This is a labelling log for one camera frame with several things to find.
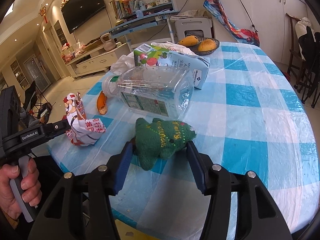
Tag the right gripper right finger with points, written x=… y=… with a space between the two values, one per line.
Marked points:
x=215 y=181

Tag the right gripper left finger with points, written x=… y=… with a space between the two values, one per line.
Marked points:
x=105 y=181

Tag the red white wrapper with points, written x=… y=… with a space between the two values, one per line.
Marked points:
x=82 y=131

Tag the green plush Christmas tree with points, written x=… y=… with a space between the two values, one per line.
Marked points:
x=160 y=139

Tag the small orange peel piece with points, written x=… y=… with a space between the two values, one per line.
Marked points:
x=101 y=103

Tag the clear plastic bottle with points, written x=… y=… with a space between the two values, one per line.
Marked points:
x=161 y=91

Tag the white plastic bag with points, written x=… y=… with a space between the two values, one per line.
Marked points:
x=126 y=62

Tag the green blue juice carton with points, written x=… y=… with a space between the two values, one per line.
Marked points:
x=151 y=56

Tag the person's left hand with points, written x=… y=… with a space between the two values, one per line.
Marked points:
x=20 y=189

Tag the blue white checkered tablecloth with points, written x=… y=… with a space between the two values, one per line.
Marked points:
x=247 y=117

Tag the cream TV cabinet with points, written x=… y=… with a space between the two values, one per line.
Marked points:
x=96 y=60

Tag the dark fruit bowl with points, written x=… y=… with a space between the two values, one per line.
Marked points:
x=195 y=48

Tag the pink kettlebell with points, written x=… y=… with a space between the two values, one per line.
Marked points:
x=108 y=42

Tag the right yellow mango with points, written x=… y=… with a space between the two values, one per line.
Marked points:
x=207 y=45

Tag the dark wooden chair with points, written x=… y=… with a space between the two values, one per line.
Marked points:
x=307 y=82

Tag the blue children study desk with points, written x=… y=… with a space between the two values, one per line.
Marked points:
x=153 y=17

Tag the white plastic stool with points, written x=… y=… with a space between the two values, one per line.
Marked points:
x=200 y=27

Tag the black clothes on chair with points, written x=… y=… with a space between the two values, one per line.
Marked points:
x=309 y=44

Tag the row of books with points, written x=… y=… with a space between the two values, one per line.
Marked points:
x=120 y=8

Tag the colourful hanging bag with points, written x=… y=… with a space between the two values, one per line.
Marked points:
x=241 y=35

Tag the wall mounted black television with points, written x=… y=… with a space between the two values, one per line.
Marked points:
x=77 y=12

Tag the white wall cabinets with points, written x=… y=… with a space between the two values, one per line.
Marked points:
x=271 y=19

